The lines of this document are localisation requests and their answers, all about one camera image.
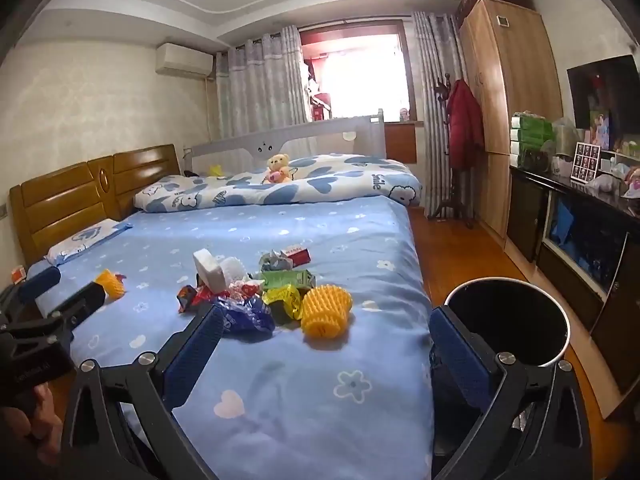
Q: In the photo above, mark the grey right curtain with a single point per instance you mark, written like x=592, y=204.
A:
x=442, y=63

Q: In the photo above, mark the person's left hand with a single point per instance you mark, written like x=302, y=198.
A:
x=43, y=425

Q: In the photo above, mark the white blue pillow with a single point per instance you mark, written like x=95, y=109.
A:
x=94, y=235

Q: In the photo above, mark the white red paper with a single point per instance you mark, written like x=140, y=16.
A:
x=244, y=289

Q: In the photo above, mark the white wall air conditioner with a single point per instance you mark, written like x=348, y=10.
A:
x=172, y=59

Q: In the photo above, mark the blue white cartoon duvet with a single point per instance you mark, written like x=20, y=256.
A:
x=314, y=179

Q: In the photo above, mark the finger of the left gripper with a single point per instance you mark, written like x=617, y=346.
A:
x=77, y=308
x=40, y=283

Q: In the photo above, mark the grey curtain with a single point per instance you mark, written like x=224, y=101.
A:
x=442, y=63
x=262, y=85

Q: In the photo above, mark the round trash bin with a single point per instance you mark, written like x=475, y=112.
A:
x=513, y=316

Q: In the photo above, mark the wooden wardrobe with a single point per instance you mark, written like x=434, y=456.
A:
x=511, y=68

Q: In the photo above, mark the red white 1928 milk box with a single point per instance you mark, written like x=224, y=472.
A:
x=298, y=255

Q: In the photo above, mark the white foam net sleeve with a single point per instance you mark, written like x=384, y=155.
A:
x=233, y=270

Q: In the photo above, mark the blue bed with floral sheet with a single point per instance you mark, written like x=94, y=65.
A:
x=339, y=389

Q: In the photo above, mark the grey left curtain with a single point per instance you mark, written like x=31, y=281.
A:
x=262, y=85

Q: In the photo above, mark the small yellow toy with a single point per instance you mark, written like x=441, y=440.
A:
x=215, y=171

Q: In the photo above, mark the blue plastic wrapper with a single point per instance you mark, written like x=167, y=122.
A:
x=246, y=315

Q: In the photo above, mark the photo frame grid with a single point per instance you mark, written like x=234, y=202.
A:
x=586, y=162

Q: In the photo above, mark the dark tv cabinet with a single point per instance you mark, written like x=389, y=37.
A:
x=587, y=244

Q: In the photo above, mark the green milk carton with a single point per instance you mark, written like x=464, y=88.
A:
x=301, y=279

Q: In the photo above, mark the red snack bag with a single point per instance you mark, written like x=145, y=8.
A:
x=190, y=298

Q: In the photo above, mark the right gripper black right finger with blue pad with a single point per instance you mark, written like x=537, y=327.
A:
x=532, y=422

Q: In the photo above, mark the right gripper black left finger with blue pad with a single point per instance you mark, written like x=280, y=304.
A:
x=119, y=422

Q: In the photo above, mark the wooden headboard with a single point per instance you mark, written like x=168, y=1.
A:
x=52, y=207

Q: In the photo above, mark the green tissue packs stack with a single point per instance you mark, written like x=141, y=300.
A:
x=531, y=137

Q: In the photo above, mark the black television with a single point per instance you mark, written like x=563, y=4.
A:
x=605, y=97

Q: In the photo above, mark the yellow snack bag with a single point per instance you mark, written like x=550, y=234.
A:
x=285, y=303

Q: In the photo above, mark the grey printed paper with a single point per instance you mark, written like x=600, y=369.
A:
x=275, y=261

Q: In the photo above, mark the red jacket on stand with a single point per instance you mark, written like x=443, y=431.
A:
x=466, y=128

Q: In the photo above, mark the yellow teddy bear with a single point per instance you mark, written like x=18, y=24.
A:
x=278, y=170

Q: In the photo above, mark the large yellow foam net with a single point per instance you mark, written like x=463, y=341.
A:
x=325, y=312

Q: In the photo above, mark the white bed guard rail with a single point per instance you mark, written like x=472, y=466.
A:
x=363, y=135

